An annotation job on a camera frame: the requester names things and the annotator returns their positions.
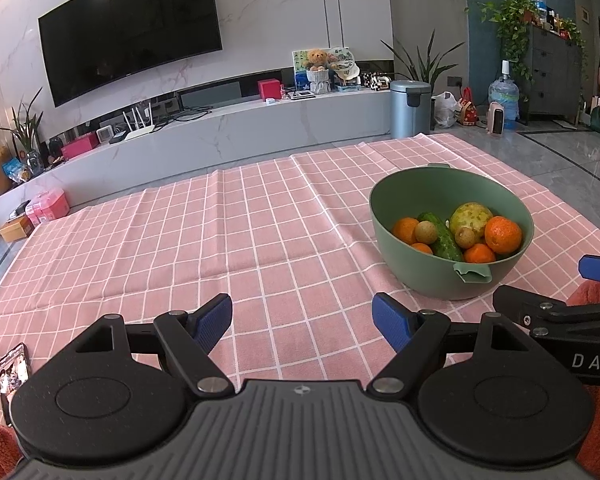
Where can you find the smartphone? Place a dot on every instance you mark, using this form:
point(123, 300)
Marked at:
point(12, 377)

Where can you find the small mandarin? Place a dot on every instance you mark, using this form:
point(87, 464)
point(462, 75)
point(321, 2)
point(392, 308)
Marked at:
point(479, 254)
point(422, 249)

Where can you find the narrow-leaf potted plant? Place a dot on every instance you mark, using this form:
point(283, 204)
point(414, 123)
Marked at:
point(27, 132)

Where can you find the white marble television console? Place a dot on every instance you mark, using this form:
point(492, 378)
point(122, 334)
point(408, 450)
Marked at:
point(230, 130)

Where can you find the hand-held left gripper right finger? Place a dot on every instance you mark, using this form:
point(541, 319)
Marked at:
point(390, 320)

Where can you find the large orange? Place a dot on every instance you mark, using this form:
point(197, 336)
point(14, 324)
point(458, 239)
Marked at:
point(503, 234)

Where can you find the red gift bag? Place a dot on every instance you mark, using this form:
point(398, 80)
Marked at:
point(468, 110)

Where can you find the small white desk device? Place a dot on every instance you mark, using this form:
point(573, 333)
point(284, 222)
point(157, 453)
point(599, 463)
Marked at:
point(106, 135)

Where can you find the flat pink box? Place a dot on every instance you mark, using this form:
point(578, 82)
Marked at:
point(80, 147)

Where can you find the white router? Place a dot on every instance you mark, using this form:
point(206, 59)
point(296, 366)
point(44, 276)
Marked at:
point(139, 132)

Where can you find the grey drawer cabinet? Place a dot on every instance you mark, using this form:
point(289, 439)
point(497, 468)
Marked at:
point(555, 75)

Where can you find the pink storage box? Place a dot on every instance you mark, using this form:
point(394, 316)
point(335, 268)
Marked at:
point(47, 206)

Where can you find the small brown round fruit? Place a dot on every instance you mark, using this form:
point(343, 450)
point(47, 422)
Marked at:
point(464, 236)
point(426, 231)

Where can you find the colourful picture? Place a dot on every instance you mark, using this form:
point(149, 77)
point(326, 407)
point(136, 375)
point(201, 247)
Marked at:
point(300, 60)

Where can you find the white plastic bag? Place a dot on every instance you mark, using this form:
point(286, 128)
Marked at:
point(446, 110)

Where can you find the round paper fan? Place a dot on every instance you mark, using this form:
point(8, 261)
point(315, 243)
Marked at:
point(347, 67)

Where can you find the medium orange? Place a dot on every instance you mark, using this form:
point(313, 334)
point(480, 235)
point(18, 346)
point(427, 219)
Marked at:
point(404, 229)

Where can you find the teddy bear bouquet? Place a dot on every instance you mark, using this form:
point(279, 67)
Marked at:
point(319, 72)

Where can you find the grey pedal trash can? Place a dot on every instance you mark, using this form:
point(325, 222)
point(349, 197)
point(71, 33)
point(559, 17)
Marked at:
point(410, 110)

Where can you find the green bowl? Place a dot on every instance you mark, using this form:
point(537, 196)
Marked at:
point(430, 280)

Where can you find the small pink heater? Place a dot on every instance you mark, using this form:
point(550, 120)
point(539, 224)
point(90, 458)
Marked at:
point(496, 120)

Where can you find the green pothos plant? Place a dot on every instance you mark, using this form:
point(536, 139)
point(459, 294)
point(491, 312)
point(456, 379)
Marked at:
point(510, 25)

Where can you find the blue water bottle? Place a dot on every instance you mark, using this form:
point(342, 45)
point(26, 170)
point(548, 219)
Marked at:
point(504, 95)

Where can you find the long-leaf potted plant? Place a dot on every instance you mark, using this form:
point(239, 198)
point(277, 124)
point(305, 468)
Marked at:
point(425, 65)

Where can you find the green cucumber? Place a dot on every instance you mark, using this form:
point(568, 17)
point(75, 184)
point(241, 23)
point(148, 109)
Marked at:
point(445, 247)

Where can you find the orange cardboard box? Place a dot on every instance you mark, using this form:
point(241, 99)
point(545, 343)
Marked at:
point(16, 228)

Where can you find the red box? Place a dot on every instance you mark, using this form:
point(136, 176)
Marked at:
point(269, 90)

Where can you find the yellow-green guava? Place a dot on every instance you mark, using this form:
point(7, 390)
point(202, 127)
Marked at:
point(472, 217)

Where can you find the pink checked tablecloth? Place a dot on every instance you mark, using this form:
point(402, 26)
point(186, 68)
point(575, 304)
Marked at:
point(205, 240)

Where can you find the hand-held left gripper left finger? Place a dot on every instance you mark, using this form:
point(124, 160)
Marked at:
point(212, 322)

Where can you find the black television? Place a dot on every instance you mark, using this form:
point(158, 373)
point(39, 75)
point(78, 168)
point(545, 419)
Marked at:
point(130, 30)

